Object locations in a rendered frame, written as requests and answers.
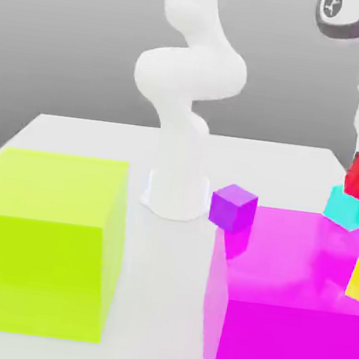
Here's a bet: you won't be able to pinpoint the small cyan cube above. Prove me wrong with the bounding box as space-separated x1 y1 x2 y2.
320 182 359 234

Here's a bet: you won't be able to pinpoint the small purple cube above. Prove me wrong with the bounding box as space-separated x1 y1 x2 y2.
207 181 261 236

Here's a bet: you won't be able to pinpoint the large magenta box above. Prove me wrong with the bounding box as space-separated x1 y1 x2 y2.
196 199 359 359

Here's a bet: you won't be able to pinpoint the large lime box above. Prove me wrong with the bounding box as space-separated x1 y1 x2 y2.
0 145 136 347

